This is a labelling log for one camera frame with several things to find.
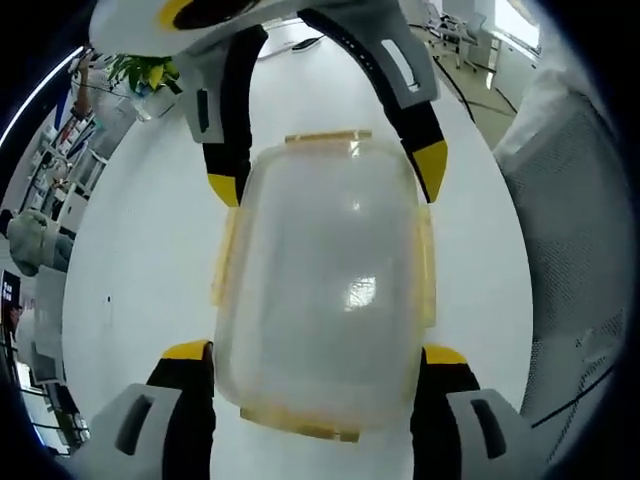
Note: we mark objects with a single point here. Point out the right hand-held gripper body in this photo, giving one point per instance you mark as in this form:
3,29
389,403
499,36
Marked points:
130,30

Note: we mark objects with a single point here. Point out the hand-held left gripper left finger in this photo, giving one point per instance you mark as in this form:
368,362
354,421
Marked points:
170,400

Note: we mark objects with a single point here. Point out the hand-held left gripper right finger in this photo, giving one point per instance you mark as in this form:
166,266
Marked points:
445,415

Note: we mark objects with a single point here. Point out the clear container with yellow plastic buckle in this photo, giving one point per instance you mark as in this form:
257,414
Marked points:
320,280

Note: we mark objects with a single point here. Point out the green leafy plant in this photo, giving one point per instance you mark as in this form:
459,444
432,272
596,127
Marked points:
145,72

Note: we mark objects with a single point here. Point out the white plant pot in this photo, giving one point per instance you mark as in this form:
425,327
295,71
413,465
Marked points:
155,105

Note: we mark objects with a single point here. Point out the white office chair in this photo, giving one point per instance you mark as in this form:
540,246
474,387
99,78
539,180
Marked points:
467,35

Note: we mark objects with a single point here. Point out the grey desk partition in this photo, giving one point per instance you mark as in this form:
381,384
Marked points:
49,320

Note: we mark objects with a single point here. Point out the white storage shelf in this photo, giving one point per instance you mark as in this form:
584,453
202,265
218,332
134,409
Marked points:
60,160

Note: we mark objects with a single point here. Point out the dark computer monitor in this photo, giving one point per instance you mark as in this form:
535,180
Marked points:
10,300

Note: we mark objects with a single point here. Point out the grey mesh chair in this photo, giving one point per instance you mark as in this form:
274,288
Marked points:
565,250

